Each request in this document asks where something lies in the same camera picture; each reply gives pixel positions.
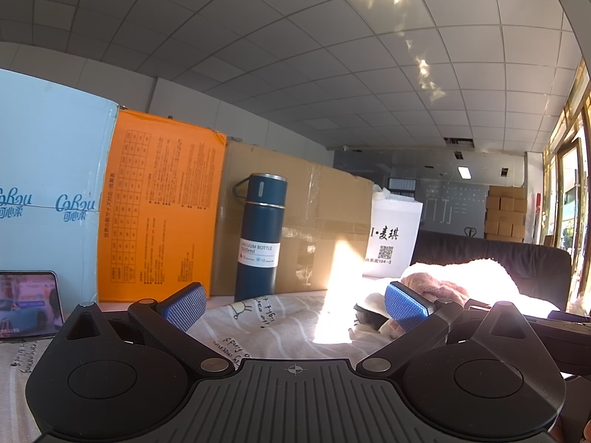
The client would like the printed cartoon bedsheet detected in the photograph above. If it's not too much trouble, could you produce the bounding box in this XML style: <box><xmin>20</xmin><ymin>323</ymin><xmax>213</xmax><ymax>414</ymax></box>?
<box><xmin>0</xmin><ymin>291</ymin><xmax>370</xmax><ymax>443</ymax></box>

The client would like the white paper bag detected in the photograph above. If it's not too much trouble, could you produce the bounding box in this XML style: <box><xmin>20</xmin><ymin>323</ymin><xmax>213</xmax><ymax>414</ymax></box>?
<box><xmin>362</xmin><ymin>185</ymin><xmax>424</xmax><ymax>280</ymax></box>

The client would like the black leather sofa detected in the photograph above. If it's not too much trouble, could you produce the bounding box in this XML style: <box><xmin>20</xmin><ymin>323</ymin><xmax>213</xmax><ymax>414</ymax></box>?
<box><xmin>411</xmin><ymin>231</ymin><xmax>573</xmax><ymax>313</ymax></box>

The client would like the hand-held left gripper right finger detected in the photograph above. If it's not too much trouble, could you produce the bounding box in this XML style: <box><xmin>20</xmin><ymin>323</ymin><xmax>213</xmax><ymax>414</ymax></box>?
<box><xmin>355</xmin><ymin>281</ymin><xmax>546</xmax><ymax>375</ymax></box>

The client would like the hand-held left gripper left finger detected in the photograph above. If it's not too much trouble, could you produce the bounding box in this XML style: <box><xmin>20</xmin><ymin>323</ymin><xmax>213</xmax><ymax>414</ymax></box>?
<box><xmin>50</xmin><ymin>282</ymin><xmax>236</xmax><ymax>375</ymax></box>

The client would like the orange cardboard box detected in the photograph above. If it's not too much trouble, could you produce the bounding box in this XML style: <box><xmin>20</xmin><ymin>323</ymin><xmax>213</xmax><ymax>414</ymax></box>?
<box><xmin>97</xmin><ymin>108</ymin><xmax>228</xmax><ymax>303</ymax></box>

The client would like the white garment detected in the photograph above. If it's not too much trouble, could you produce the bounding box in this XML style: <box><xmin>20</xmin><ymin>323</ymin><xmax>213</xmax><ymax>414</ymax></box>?
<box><xmin>355</xmin><ymin>258</ymin><xmax>561</xmax><ymax>334</ymax></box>

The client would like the light blue carton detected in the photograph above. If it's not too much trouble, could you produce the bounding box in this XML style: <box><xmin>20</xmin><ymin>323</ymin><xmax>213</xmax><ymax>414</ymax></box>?
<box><xmin>0</xmin><ymin>68</ymin><xmax>120</xmax><ymax>288</ymax></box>

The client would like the smartphone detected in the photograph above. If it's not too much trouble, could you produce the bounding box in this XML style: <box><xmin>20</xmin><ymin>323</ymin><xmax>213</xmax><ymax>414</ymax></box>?
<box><xmin>0</xmin><ymin>271</ymin><xmax>65</xmax><ymax>343</ymax></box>

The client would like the stack of brown cartons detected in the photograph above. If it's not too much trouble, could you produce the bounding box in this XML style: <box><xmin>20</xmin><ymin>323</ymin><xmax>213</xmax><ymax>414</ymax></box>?
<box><xmin>484</xmin><ymin>186</ymin><xmax>527</xmax><ymax>243</ymax></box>

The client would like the golden door frame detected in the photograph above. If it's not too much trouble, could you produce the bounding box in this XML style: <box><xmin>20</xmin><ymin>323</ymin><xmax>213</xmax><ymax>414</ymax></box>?
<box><xmin>542</xmin><ymin>55</ymin><xmax>591</xmax><ymax>315</ymax></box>

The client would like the red fire extinguisher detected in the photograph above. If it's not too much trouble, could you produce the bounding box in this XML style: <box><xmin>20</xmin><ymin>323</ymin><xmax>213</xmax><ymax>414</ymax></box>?
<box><xmin>533</xmin><ymin>191</ymin><xmax>544</xmax><ymax>245</ymax></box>

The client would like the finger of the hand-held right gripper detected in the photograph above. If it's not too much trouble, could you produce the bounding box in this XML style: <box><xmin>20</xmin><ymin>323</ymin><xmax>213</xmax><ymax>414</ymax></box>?
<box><xmin>354</xmin><ymin>303</ymin><xmax>394</xmax><ymax>334</ymax></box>

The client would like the brown taped cardboard box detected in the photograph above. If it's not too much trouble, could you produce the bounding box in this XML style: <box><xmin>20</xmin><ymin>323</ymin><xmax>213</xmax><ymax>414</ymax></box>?
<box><xmin>210</xmin><ymin>138</ymin><xmax>375</xmax><ymax>297</ymax></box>

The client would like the blue vacuum bottle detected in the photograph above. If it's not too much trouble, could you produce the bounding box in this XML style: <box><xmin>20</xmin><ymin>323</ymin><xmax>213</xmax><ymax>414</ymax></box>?
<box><xmin>232</xmin><ymin>173</ymin><xmax>288</xmax><ymax>303</ymax></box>

